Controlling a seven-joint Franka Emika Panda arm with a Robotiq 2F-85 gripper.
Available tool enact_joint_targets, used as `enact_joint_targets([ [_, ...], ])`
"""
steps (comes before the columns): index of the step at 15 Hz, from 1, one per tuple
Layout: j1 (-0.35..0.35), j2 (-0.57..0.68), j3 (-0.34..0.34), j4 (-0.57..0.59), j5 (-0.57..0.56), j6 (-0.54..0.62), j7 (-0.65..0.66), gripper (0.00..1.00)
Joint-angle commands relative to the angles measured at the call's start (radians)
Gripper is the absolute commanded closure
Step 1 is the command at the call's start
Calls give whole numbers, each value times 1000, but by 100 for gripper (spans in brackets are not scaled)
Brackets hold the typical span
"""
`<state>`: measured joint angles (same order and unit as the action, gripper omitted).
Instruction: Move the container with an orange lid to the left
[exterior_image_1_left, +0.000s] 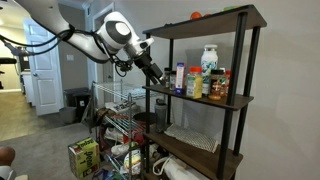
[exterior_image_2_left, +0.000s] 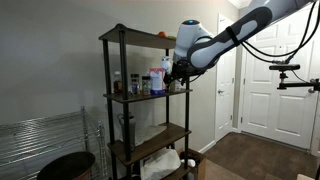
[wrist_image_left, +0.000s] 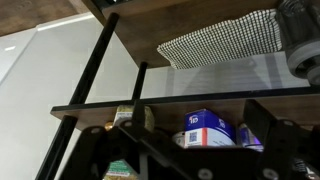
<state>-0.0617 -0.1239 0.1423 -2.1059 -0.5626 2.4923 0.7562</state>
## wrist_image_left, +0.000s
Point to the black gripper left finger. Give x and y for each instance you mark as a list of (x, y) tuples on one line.
[(93, 150)]

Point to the grey shaker cup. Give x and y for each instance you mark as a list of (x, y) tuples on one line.
[(301, 40)]

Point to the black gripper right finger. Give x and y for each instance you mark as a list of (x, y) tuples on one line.
[(286, 150)]

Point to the white blue red carton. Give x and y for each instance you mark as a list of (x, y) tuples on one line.
[(208, 128)]

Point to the dark wood black-frame shelf unit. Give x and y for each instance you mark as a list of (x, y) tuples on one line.
[(133, 33)]

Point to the white plastic bottle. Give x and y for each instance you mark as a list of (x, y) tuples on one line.
[(248, 137)]

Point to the reddish brown jar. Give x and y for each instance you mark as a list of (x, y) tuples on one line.
[(108, 126)]

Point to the checkered cloth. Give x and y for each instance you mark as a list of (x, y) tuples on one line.
[(226, 40)]

